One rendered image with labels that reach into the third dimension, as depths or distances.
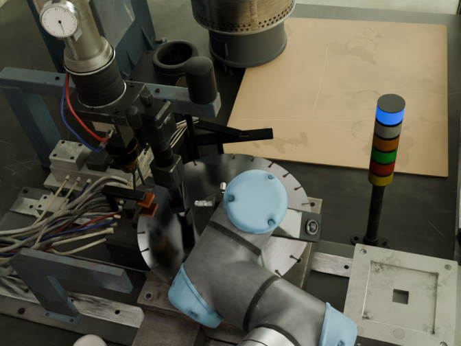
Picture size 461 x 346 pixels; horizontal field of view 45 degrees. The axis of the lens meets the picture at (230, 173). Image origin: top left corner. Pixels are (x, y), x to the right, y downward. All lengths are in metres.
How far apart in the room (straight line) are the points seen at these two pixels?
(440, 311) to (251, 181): 0.49
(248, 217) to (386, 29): 1.24
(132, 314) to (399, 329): 0.54
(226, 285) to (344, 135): 0.87
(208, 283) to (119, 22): 0.54
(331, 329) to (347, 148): 0.86
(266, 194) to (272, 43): 1.04
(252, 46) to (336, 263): 0.70
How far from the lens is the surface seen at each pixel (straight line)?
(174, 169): 0.92
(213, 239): 0.67
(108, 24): 1.00
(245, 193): 0.65
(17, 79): 1.35
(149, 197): 1.09
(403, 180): 1.38
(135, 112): 0.80
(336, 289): 1.19
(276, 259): 1.00
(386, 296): 1.03
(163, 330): 1.11
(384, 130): 0.97
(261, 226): 0.64
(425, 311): 1.03
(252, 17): 1.52
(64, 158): 1.34
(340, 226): 1.28
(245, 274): 0.65
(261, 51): 1.64
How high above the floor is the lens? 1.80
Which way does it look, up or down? 49 degrees down
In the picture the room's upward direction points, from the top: 9 degrees counter-clockwise
